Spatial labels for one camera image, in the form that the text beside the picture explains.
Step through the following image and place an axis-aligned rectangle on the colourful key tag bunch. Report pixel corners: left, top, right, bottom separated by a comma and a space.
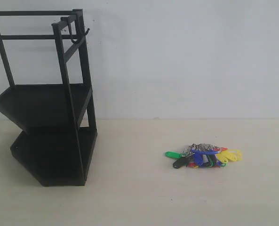
165, 143, 242, 169

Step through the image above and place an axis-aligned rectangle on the black two-tier metal rack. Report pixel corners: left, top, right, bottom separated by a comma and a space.
0, 9, 97, 186

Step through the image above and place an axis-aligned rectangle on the black metal s-hook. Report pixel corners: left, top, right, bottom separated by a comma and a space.
61, 14, 90, 44

